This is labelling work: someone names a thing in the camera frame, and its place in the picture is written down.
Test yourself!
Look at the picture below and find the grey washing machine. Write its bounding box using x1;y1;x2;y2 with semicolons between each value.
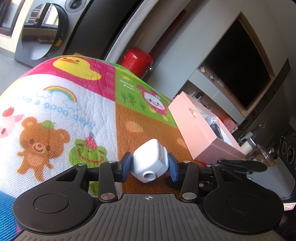
15;0;91;67

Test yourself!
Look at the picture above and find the black television screen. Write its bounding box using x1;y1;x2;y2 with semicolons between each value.
204;19;270;109

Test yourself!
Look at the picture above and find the colourful cartoon play mat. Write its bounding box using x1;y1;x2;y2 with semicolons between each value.
1;55;191;240

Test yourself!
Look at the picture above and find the clear plastic bag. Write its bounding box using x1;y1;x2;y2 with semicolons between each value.
200;111;224;141

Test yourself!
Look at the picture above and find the white cube charger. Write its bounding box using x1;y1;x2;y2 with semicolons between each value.
130;138;169;183

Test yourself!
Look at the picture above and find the red cylindrical canister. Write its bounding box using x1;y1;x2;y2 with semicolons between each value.
120;48;153;78

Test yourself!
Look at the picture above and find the pink cardboard box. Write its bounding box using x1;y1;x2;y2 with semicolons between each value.
169;92;245;164

